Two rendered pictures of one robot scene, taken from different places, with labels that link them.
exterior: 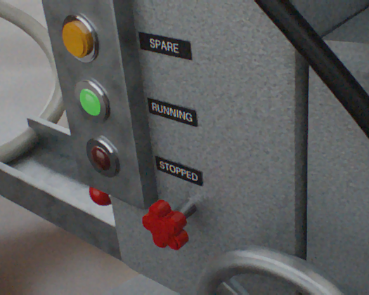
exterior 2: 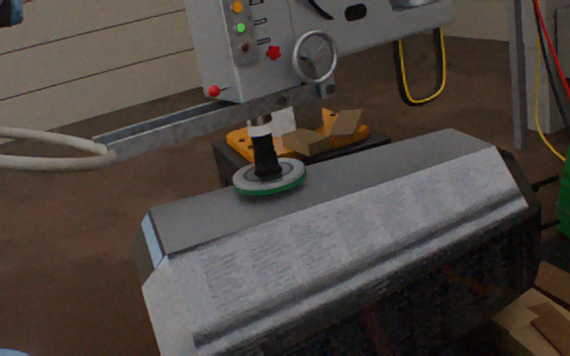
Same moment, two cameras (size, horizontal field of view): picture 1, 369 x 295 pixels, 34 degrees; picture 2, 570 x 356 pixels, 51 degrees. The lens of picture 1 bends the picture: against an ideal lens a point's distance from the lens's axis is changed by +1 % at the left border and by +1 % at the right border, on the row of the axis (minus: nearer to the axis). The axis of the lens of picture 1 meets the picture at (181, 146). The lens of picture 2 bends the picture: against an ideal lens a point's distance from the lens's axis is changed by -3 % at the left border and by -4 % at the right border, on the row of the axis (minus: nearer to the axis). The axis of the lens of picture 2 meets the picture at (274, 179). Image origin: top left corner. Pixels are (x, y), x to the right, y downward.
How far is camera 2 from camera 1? 1.54 m
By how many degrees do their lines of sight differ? 65
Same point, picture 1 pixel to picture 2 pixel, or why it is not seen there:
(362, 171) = (302, 14)
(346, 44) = not seen: outside the picture
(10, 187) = (147, 141)
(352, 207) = (302, 25)
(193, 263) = (270, 75)
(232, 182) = (278, 35)
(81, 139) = (235, 45)
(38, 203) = (168, 135)
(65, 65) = (230, 20)
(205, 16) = not seen: outside the picture
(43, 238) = not seen: outside the picture
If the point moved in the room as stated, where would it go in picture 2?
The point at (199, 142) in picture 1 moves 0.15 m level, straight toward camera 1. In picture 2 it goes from (268, 27) to (325, 19)
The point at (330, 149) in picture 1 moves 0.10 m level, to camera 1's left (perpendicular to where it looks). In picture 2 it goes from (295, 12) to (287, 18)
